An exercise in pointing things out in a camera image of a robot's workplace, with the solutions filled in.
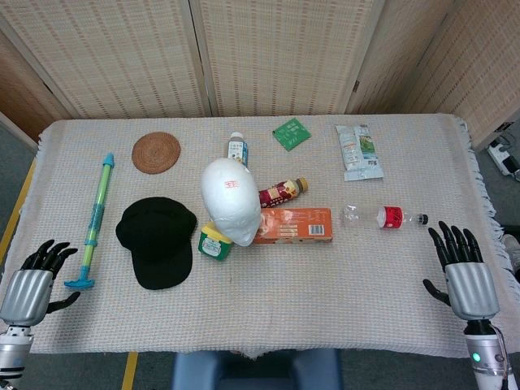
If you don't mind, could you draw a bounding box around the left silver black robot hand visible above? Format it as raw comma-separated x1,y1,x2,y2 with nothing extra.
0,239,82,328

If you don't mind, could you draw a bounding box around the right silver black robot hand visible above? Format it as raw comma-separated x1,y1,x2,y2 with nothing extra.
422,220,501,322

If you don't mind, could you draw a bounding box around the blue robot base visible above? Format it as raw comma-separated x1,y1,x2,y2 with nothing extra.
171,348,343,390

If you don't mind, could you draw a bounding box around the white foam mannequin head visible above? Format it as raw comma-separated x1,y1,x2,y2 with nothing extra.
200,158,262,248

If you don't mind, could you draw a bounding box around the green blue water pump toy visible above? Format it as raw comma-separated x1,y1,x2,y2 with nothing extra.
63,152,117,291

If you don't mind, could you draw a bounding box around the clear bottle with red label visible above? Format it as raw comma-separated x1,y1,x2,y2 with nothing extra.
340,205,431,230

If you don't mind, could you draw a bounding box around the white power strip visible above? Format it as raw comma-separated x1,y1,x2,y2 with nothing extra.
487,137,520,178

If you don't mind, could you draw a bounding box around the black baseball cap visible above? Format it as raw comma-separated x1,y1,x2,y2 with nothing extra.
115,196,198,291

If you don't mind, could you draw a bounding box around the white green snack bag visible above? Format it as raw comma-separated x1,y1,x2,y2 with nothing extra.
334,123,385,182

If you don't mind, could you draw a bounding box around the orange cardboard box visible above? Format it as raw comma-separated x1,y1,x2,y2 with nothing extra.
251,207,334,245

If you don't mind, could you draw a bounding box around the round woven rattan coaster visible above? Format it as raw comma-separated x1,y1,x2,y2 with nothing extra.
131,132,182,176

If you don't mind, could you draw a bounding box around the green jar with yellow lid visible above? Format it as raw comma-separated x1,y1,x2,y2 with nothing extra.
197,222,234,262

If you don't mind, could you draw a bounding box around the beige woven tablecloth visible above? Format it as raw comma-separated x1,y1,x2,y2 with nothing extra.
0,113,518,359

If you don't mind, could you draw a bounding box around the red label brown cap bottle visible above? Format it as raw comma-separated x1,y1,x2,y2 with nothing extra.
258,176,310,207

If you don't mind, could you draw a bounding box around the green snack packet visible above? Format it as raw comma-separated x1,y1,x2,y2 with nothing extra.
271,117,313,152

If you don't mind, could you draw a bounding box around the white cap drink bottle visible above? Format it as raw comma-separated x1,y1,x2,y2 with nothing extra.
227,131,249,168

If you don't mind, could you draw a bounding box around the woven folding screen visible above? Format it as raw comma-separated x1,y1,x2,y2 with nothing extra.
0,0,520,154

